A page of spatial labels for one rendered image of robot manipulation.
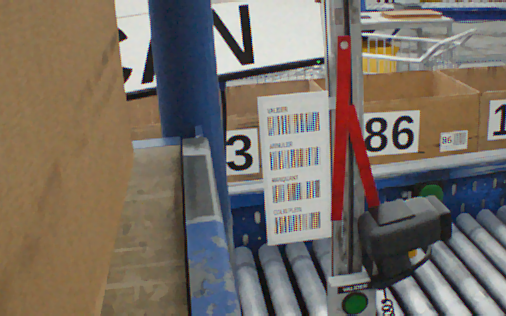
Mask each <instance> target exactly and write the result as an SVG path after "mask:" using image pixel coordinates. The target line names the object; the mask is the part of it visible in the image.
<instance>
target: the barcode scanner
mask: <svg viewBox="0 0 506 316"><path fill-rule="evenodd" d="M357 225H358V230H359V236H360V242H361V244H362V245H363V247H364V248H365V250H366V251H367V253H368V255H369V256H370V257H371V258H372V259H374V261H375V265H376V268H377V271H379V273H380V276H378V277H371V278H370V277H369V278H370V280H371V282H372V283H373V284H374V286H375V289H376V290H382V289H384V288H386V287H389V286H391V285H392V284H395V283H397V282H400V281H402V280H403V279H406V278H408V277H410V276H411V275H412V269H411V262H410V258H413V257H415V256H416V255H417V254H418V251H417V249H420V248H424V247H427V246H430V245H433V244H435V243H437V242H439V241H445V240H449V239H451V235H452V230H453V229H452V218H451V213H450V211H449V210H448V209H447V207H446V206H444V205H443V204H442V203H441V202H440V201H439V200H438V199H437V197H436V196H429V197H425V198H422V197H417V198H413V199H410V200H406V201H403V200H402V199H398V200H395V201H392V202H388V203H384V204H381V205H377V206H373V207H370V208H368V211H367V212H365V213H363V214H362V215H361V216H360V217H359V219H358V224H357Z"/></svg>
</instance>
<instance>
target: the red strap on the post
mask: <svg viewBox="0 0 506 316"><path fill-rule="evenodd" d="M350 45H351V36H338V40H337V54H338V59H337V79H336V98H337V101H336V118H335V138H334V157H333V178H332V197H331V221H339V220H342V210H343V194H344V179H345V167H346V143H347V129H348V133H349V136H350V140H351V142H352V146H353V150H354V153H355V157H356V161H357V164H358V168H359V172H360V174H361V182H362V185H363V189H364V193H365V196H366V199H367V202H368V206H369V208H370V207H373V206H377V205H380V201H379V198H378V195H377V191H376V187H375V183H374V176H373V172H372V169H371V166H370V162H369V158H368V154H367V150H366V147H365V143H364V140H363V136H362V133H361V129H360V125H359V119H358V114H357V111H356V107H355V104H353V105H350V106H349V94H350V85H349V77H350V61H351V50H350Z"/></svg>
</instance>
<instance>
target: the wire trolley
mask: <svg viewBox="0 0 506 316"><path fill-rule="evenodd" d="M476 32H478V29H476V28H475V29H471V30H468V31H467V32H465V31H464V32H463V33H461V34H459V35H458V34H457V35H455V36H453V37H451V38H450V37H449V38H447V39H444V40H443V41H442V40H440V39H422V38H418V37H401V36H396V35H377V34H373V33H362V36H368V53H363V58H367V62H368V72H363V75H365V74H374V73H371V70H370V58H375V59H377V73H379V59H385V72H386V60H387V62H388V73H389V70H390V67H389V61H393V72H394V61H397V66H398V72H399V61H400V62H401V71H402V62H408V71H410V65H411V62H412V63H417V64H418V71H419V64H420V63H423V70H425V61H426V70H427V69H429V61H431V60H430V59H432V61H431V62H432V64H431V66H432V70H433V62H435V67H434V70H435V71H436V70H437V69H438V67H437V63H440V69H441V66H442V63H443V69H444V68H445V64H447V65H448V64H451V69H453V64H454V68H459V66H462V65H461V64H459V46H462V45H463V44H465V43H466V42H467V40H470V39H471V37H472V36H474V35H475V34H476ZM369 36H370V37H376V55H375V54H370V40H369ZM377 37H384V53H385V38H391V39H392V52H393V40H394V39H400V52H401V51H402V39H407V40H409V58H405V57H402V55H401V57H396V56H394V54H393V56H383V55H377ZM461 38H462V40H461V41H460V42H458V41H457V40H459V39H461ZM410 40H411V41H417V42H418V41H426V45H425V47H426V54H424V55H423V56H422V57H421V58H420V59H418V55H419V44H418V46H417V59H410ZM455 40H456V41H455ZM427 41H428V42H431V43H435V45H434V46H433V47H431V49H430V50H428V51H427ZM446 44H451V45H452V46H451V47H449V48H447V49H445V50H444V45H446ZM453 45H455V46H453ZM442 46H443V50H441V51H439V52H438V53H436V51H437V50H438V49H439V48H441V47H442ZM457 47H458V49H457V51H458V62H457V67H456V60H455V62H454V63H453V55H454V56H455V55H456V48H457ZM453 48H454V53H453ZM450 50H451V63H449V52H448V55H447V62H445V52H447V51H450ZM443 53H444V55H443V62H441V54H443ZM437 55H440V62H437ZM435 56H436V60H435V61H433V58H434V57H435ZM427 61H428V65H427ZM308 69H310V70H309V71H305V70H308ZM315 69H321V70H322V72H319V71H321V70H318V71H316V72H314V70H315ZM323 70H325V67H323V64H322V67H318V65H317V66H311V67H306V68H303V69H302V68H301V70H297V69H296V70H291V69H290V70H285V74H284V75H281V73H280V72H279V76H278V77H275V78H274V73H272V79H269V74H268V80H267V81H266V74H264V78H265V82H264V81H263V75H262V83H267V82H274V81H275V80H278V79H280V80H279V81H282V80H285V79H288V80H289V78H291V77H296V78H295V79H296V80H297V79H298V78H305V79H307V78H308V79H312V78H314V76H315V75H316V76H318V75H321V76H322V78H323V77H325V76H326V75H325V72H323ZM286 71H287V74H286ZM289 71H290V72H289ZM291 71H292V72H291ZM298 72H301V73H299V74H302V73H307V72H310V73H307V74H305V75H303V76H305V77H303V76H297V75H299V74H297V73H298ZM295 73H296V75H293V76H292V74H295ZM315 73H320V74H315ZM308 74H310V76H309V77H306V75H308ZM286 76H288V77H287V78H285V79H282V80H281V78H284V77H286ZM289 76H290V77H289ZM295 79H292V80H295Z"/></svg>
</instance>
